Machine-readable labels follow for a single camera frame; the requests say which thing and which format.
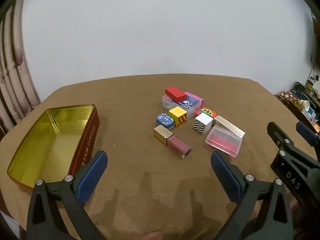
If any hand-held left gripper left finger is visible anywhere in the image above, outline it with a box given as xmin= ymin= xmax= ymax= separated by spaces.
xmin=26 ymin=150 xmax=108 ymax=240

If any clear box with blue label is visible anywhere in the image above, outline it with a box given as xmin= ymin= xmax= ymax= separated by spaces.
xmin=162 ymin=94 xmax=203 ymax=120

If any small blue round tin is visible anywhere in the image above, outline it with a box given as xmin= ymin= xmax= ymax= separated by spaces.
xmin=155 ymin=113 xmax=175 ymax=130

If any beige patterned curtain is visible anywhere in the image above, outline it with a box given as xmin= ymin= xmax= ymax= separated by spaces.
xmin=0 ymin=0 xmax=42 ymax=135

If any red green patterned block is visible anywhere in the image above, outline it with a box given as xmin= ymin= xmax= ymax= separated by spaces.
xmin=196 ymin=107 xmax=217 ymax=118

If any pink lip gloss gold cap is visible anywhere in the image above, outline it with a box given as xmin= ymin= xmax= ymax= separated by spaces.
xmin=153 ymin=125 xmax=193 ymax=160

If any dark wooden side table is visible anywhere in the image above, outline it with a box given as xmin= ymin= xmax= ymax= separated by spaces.
xmin=274 ymin=94 xmax=320 ymax=135

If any brown patterned fabric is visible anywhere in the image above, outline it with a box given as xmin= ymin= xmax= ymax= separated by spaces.
xmin=279 ymin=92 xmax=304 ymax=110

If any yellow cube with striped side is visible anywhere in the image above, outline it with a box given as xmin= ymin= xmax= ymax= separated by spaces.
xmin=168 ymin=106 xmax=187 ymax=127

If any clear box with pink contents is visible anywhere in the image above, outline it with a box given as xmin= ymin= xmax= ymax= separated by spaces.
xmin=205 ymin=126 xmax=243 ymax=159

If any pink wooden block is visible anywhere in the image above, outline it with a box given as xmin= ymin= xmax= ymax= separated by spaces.
xmin=184 ymin=91 xmax=204 ymax=106

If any red wooden block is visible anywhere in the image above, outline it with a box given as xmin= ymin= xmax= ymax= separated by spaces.
xmin=165 ymin=87 xmax=187 ymax=103

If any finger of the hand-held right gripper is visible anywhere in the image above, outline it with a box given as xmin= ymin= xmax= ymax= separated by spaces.
xmin=267 ymin=122 xmax=295 ymax=155
xmin=296 ymin=122 xmax=320 ymax=161

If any gold rectangular case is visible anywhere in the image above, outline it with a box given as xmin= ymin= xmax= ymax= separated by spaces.
xmin=212 ymin=115 xmax=245 ymax=137

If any red tin with gold interior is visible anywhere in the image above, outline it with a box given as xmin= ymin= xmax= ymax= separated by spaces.
xmin=7 ymin=104 xmax=100 ymax=196

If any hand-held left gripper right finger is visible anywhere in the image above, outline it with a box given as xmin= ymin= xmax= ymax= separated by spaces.
xmin=210 ymin=151 xmax=294 ymax=240

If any white and blue box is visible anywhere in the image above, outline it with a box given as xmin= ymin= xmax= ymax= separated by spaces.
xmin=301 ymin=106 xmax=318 ymax=123

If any black and white zigzag cube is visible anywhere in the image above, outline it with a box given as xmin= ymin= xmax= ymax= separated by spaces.
xmin=193 ymin=113 xmax=213 ymax=135

